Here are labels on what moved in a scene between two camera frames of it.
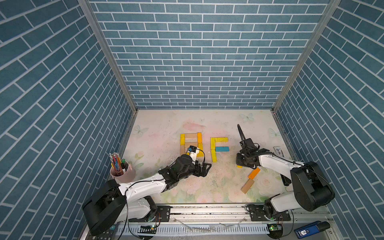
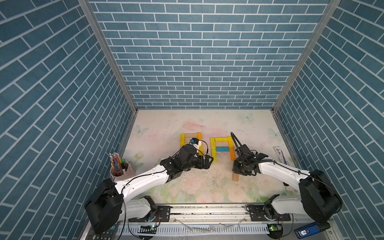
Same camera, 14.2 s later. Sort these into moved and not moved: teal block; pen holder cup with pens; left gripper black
Moved: left gripper black
Not moved: teal block; pen holder cup with pens
